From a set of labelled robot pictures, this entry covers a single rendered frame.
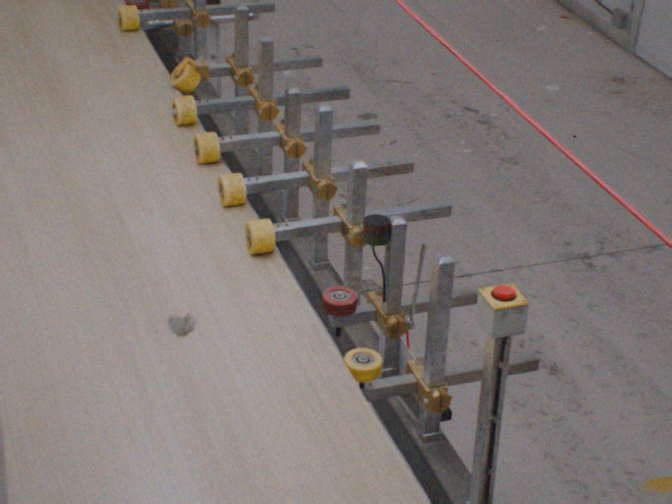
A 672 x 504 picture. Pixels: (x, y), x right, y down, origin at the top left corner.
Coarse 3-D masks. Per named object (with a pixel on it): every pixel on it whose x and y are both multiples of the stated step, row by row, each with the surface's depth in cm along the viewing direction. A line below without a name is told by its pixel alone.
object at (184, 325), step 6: (174, 318) 284; (180, 318) 282; (186, 318) 284; (192, 318) 285; (168, 324) 283; (174, 324) 282; (180, 324) 281; (186, 324) 283; (192, 324) 283; (174, 330) 281; (180, 330) 280; (186, 330) 280; (192, 330) 281
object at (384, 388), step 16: (448, 368) 285; (464, 368) 285; (480, 368) 286; (512, 368) 288; (528, 368) 290; (368, 384) 278; (384, 384) 279; (400, 384) 279; (416, 384) 281; (448, 384) 284; (368, 400) 278
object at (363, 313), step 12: (468, 288) 309; (408, 300) 303; (420, 300) 304; (456, 300) 306; (468, 300) 307; (360, 312) 298; (372, 312) 299; (408, 312) 303; (420, 312) 304; (336, 324) 297; (348, 324) 298
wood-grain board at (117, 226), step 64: (0, 0) 451; (64, 0) 455; (0, 64) 404; (64, 64) 406; (128, 64) 409; (0, 128) 365; (64, 128) 367; (128, 128) 369; (192, 128) 371; (0, 192) 333; (64, 192) 334; (128, 192) 336; (192, 192) 337; (0, 256) 306; (64, 256) 307; (128, 256) 308; (192, 256) 309; (256, 256) 310; (0, 320) 283; (64, 320) 284; (128, 320) 285; (256, 320) 286; (0, 384) 263; (64, 384) 264; (128, 384) 264; (192, 384) 265; (256, 384) 266; (320, 384) 267; (64, 448) 247; (128, 448) 247; (192, 448) 248; (256, 448) 248; (320, 448) 249; (384, 448) 250
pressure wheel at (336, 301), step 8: (328, 288) 298; (336, 288) 298; (344, 288) 298; (328, 296) 295; (336, 296) 295; (344, 296) 296; (352, 296) 295; (328, 304) 293; (336, 304) 292; (344, 304) 292; (352, 304) 294; (328, 312) 294; (336, 312) 293; (344, 312) 293; (352, 312) 295; (336, 328) 300; (336, 336) 301
